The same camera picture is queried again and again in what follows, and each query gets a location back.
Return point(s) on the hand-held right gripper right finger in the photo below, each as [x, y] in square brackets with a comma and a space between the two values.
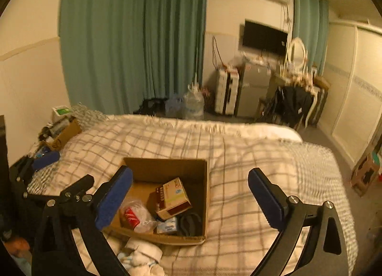
[265, 198]

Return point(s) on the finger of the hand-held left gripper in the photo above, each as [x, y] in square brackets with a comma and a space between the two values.
[44, 159]

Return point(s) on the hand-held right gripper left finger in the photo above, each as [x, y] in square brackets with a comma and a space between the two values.
[115, 195]

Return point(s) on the plastic bag with red can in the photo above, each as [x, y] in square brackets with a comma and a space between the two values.
[134, 215]

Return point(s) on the cluttered brown cardboard box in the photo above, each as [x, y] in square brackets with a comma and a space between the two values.
[67, 133]

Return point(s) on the checked bed blanket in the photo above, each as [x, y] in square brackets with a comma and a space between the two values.
[238, 174]

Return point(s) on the white and green box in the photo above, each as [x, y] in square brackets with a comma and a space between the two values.
[62, 112]

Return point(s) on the small tan and brown carton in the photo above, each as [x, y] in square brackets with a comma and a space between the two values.
[173, 198]

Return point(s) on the blue and white packet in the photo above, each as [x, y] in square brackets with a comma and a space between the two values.
[167, 226]

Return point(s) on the grey knitted blanket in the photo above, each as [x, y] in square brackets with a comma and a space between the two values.
[86, 113]

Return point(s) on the white crumpled cloth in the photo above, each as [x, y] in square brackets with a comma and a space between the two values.
[143, 255]

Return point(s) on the white duvet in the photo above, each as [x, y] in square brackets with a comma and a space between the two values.
[277, 133]

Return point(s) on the black coiled band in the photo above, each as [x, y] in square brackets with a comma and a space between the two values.
[189, 223]

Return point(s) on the black bag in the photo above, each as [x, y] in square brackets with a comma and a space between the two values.
[150, 106]

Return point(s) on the chair with black clothes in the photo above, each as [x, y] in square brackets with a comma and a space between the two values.
[291, 103]

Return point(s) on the printed cardboard box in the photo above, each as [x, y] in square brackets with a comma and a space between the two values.
[365, 174]

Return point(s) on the grey mini fridge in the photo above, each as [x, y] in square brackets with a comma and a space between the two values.
[253, 91]

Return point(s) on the white dressing table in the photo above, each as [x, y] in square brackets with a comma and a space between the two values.
[319, 94]

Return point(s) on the clear plastic bags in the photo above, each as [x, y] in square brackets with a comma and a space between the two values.
[193, 104]

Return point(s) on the wide green curtain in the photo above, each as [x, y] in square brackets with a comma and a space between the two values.
[125, 40]

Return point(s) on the white wardrobe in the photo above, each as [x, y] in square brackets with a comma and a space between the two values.
[355, 85]

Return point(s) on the white oval mirror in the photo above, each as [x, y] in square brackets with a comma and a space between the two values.
[297, 52]

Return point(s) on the narrow green curtain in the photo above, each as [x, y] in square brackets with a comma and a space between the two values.
[310, 31]

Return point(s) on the black wall television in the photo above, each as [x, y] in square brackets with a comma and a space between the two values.
[264, 37]

